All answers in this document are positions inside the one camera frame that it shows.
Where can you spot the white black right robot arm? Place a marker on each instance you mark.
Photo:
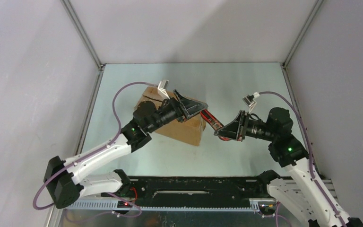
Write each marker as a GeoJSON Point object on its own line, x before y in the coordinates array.
{"type": "Point", "coordinates": [314, 205]}

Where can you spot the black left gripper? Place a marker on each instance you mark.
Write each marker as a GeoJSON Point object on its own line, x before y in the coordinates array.
{"type": "Point", "coordinates": [191, 108]}

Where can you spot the aluminium right corner post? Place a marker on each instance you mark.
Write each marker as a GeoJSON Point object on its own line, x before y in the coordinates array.
{"type": "Point", "coordinates": [302, 32]}

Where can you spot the aluminium left corner post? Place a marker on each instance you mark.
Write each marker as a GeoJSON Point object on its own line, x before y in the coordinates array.
{"type": "Point", "coordinates": [74, 18]}

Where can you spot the red black utility knife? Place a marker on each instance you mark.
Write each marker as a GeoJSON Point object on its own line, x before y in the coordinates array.
{"type": "Point", "coordinates": [209, 118]}

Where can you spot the aluminium corner post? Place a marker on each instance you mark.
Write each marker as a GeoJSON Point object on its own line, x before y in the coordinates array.
{"type": "Point", "coordinates": [302, 32]}
{"type": "Point", "coordinates": [74, 18]}

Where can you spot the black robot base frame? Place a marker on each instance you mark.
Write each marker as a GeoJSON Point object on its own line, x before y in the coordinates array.
{"type": "Point", "coordinates": [235, 194]}

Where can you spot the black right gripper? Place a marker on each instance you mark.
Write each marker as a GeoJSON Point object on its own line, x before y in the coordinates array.
{"type": "Point", "coordinates": [237, 129]}

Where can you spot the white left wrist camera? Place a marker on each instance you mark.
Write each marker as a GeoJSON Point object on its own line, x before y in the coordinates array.
{"type": "Point", "coordinates": [162, 89]}

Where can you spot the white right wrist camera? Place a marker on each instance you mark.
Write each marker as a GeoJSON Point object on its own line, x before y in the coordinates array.
{"type": "Point", "coordinates": [250, 100]}

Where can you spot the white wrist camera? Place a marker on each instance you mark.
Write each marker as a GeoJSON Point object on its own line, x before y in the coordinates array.
{"type": "Point", "coordinates": [250, 100]}
{"type": "Point", "coordinates": [162, 89]}

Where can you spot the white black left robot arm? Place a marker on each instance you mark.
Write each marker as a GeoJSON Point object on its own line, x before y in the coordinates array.
{"type": "Point", "coordinates": [68, 180]}

